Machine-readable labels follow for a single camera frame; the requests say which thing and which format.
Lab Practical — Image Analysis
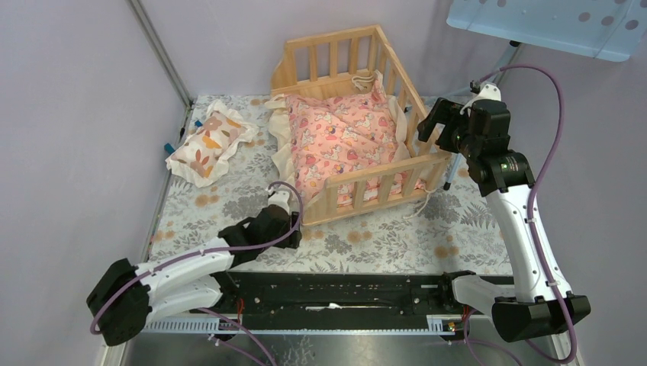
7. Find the pink patterned bed cushion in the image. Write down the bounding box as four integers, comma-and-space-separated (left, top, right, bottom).
265, 71, 411, 206

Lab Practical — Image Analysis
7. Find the wooden pet bed frame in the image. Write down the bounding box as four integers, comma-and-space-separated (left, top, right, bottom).
270, 25, 450, 226

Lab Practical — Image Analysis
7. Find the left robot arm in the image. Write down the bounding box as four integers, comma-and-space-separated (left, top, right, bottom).
86, 181, 304, 346

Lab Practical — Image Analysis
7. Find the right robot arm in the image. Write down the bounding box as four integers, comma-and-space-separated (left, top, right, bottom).
417, 83, 591, 342

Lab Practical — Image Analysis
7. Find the black tripod stand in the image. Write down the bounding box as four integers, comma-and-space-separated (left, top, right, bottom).
442, 40, 523, 191

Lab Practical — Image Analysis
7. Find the floral small pillow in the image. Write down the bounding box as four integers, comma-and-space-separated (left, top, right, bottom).
166, 100, 259, 188

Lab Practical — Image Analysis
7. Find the floral table mat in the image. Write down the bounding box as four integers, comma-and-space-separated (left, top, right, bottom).
148, 95, 512, 275

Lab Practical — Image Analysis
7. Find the blue toy item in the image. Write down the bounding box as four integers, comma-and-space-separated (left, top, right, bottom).
163, 120, 203, 156

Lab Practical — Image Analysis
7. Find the light blue perforated panel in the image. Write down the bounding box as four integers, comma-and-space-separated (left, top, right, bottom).
446, 0, 646, 63

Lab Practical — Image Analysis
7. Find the grey diagonal pole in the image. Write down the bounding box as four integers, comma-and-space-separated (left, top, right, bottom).
126, 0, 194, 109

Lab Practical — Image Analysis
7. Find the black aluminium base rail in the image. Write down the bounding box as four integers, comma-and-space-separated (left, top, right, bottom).
209, 271, 477, 332

